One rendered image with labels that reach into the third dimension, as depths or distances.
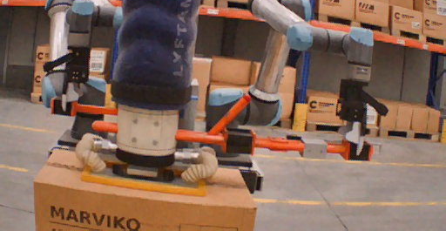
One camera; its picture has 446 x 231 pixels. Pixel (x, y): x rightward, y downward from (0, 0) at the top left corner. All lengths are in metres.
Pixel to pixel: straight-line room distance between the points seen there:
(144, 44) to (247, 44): 8.65
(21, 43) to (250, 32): 4.02
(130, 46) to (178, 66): 0.14
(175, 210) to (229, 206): 0.14
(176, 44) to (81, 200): 0.48
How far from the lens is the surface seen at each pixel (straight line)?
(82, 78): 1.97
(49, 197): 1.60
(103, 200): 1.58
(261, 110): 2.29
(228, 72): 9.41
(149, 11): 1.60
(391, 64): 10.86
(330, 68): 10.51
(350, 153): 1.78
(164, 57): 1.61
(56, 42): 2.32
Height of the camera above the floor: 1.54
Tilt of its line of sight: 8 degrees down
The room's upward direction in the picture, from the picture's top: 7 degrees clockwise
